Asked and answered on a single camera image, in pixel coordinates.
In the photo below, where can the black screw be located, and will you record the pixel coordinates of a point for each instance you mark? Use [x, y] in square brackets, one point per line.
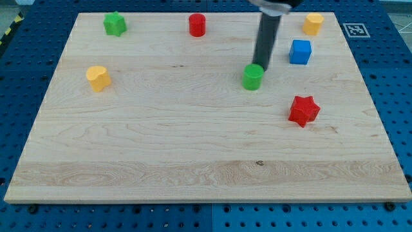
[32, 209]
[390, 206]

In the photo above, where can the black screw bottom right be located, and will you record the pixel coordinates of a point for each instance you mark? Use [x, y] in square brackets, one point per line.
[390, 206]

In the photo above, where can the red star block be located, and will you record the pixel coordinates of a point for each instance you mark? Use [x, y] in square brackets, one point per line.
[303, 110]

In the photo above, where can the black screw bottom left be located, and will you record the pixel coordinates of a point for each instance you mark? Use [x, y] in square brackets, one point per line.
[32, 209]

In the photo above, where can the yellow hexagon block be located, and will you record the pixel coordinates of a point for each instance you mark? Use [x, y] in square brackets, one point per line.
[313, 23]

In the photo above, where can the red cylinder block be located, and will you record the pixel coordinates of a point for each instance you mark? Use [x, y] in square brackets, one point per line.
[197, 25]

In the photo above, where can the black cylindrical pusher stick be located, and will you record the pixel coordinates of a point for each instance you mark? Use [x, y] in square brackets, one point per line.
[265, 40]

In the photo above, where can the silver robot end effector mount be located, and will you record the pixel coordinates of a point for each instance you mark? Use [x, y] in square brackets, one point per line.
[275, 7]

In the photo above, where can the wooden board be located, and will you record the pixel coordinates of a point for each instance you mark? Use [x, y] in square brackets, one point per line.
[176, 125]

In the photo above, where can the blue cube block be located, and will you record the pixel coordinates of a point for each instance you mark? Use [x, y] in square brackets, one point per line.
[300, 52]

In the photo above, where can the white fiducial marker tag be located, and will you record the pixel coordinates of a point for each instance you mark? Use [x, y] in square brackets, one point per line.
[356, 30]

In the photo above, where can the yellow heart block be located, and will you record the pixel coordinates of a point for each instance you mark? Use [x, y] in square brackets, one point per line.
[98, 77]

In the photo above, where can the green star block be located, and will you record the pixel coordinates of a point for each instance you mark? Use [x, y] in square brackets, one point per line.
[114, 24]

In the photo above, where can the green cylinder block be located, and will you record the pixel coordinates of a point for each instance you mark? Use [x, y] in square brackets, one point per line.
[252, 76]

